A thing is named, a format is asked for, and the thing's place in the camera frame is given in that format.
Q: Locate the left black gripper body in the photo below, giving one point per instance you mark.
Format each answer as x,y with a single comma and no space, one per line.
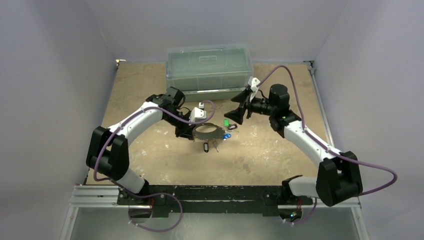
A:
175,121

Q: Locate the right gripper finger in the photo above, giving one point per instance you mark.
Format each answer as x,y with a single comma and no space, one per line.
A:
242,96
237,115

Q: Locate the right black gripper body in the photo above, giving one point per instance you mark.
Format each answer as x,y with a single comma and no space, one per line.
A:
248,106

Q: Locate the green key tag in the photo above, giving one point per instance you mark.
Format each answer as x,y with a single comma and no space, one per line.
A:
226,122

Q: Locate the blue key tag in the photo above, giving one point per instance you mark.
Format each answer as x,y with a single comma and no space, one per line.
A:
226,136

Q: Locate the silver key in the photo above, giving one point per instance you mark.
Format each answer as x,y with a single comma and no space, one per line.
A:
216,146

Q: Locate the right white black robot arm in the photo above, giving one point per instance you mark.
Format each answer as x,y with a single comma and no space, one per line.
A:
338,175

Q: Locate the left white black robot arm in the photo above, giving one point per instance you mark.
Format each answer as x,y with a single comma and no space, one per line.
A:
108,153

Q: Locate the clear plastic storage box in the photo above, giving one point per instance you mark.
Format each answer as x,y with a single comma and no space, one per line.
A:
209,69

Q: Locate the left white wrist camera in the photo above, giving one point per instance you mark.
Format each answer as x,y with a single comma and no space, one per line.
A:
198,114

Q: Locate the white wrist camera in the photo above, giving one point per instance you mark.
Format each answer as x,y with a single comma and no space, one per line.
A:
198,114
253,87

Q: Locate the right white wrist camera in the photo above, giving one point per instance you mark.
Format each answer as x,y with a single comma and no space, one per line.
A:
253,87

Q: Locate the right side aluminium rail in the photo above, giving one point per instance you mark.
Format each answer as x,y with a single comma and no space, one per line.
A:
312,71

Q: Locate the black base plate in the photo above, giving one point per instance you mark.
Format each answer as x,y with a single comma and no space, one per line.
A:
267,200

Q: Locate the aluminium frame rail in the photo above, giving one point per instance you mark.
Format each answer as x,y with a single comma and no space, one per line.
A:
94,214

